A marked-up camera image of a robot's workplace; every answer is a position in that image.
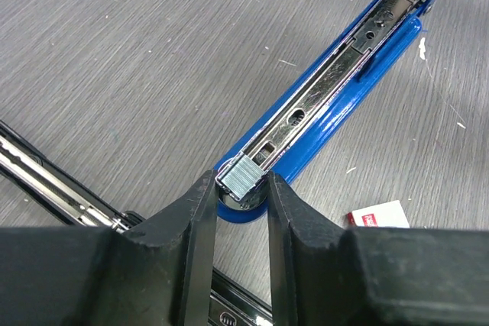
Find black stapler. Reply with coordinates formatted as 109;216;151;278
1;124;272;325

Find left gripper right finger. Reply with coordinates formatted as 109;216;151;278
267;173;488;325

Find blue stapler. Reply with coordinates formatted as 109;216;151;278
215;0;435;224

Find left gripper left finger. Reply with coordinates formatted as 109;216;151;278
1;170;218;325

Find silver staple strip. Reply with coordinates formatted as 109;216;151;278
216;154;265;202

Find red white staple box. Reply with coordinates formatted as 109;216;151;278
347;200;410;228

